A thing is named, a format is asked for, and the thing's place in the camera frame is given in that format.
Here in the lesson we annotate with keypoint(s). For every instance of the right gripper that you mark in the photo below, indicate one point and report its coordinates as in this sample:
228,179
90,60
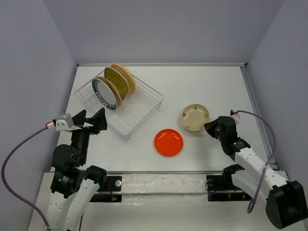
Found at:
212,127

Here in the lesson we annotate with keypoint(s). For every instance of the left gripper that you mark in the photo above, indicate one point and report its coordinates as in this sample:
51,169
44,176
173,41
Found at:
89,127

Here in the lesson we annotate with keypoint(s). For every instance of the small cream plate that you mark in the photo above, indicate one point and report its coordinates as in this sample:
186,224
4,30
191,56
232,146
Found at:
194,116

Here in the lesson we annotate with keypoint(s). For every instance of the white green-rimmed plate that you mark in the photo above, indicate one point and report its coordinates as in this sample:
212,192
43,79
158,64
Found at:
104,93

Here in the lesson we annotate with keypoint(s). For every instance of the beige floral plate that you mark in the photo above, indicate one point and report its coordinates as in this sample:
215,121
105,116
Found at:
114,90

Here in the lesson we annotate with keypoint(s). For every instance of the orange plate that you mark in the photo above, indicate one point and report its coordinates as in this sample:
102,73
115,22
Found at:
168,142

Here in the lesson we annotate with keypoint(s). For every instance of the white wire dish rack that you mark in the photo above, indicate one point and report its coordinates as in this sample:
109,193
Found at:
134,111

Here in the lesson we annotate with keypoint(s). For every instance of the woven bamboo tray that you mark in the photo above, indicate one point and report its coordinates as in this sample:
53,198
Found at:
118,80

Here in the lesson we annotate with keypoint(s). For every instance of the tan round plate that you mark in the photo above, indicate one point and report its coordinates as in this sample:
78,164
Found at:
127,76

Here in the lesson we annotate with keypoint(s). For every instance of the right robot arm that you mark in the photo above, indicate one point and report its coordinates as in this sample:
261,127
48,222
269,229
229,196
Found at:
285,200

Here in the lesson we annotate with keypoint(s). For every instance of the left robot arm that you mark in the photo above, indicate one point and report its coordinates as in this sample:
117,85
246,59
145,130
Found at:
72,188

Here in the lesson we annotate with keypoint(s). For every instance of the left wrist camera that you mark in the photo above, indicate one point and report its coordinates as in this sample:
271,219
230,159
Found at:
64,122

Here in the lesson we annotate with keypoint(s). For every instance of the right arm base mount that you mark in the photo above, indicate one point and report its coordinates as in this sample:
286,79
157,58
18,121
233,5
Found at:
218,191

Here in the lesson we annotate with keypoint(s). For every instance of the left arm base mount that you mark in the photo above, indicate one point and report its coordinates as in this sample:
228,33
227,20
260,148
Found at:
110,192

